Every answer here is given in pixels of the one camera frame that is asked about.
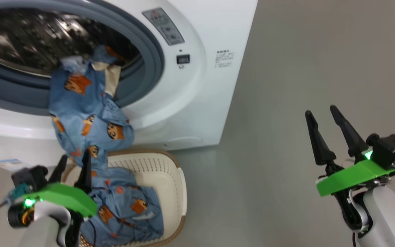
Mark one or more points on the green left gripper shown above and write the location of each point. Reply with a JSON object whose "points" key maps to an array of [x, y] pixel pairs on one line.
{"points": [[63, 197]]}

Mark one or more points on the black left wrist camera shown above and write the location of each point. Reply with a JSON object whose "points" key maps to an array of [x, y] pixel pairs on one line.
{"points": [[29, 176]]}

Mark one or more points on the cream perforated laundry basket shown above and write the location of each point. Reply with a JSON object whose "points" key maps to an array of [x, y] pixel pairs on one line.
{"points": [[170, 178]]}

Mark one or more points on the grey warning label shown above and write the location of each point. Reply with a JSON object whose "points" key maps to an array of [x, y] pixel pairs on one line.
{"points": [[163, 26]]}

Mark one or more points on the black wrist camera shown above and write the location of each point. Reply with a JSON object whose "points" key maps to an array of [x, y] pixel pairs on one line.
{"points": [[29, 176], [391, 149]]}

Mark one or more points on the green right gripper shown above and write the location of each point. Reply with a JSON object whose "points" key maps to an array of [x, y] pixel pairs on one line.
{"points": [[351, 176]]}

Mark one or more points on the blue garment with cream lining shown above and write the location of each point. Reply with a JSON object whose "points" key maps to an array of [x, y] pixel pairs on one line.
{"points": [[81, 113]]}

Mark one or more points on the white text sticker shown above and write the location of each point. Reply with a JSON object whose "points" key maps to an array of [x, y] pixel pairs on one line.
{"points": [[224, 59]]}

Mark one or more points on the blue energy label sticker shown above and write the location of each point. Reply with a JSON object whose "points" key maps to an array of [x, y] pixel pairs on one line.
{"points": [[9, 164]]}

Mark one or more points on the white front-load washing machine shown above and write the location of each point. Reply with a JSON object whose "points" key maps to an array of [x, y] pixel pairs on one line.
{"points": [[190, 103]]}

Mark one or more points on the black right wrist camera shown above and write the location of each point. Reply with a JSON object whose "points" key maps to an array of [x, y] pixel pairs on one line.
{"points": [[391, 149]]}

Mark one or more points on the perforated steel washer drum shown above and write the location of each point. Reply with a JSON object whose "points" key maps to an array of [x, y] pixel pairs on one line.
{"points": [[22, 41]]}

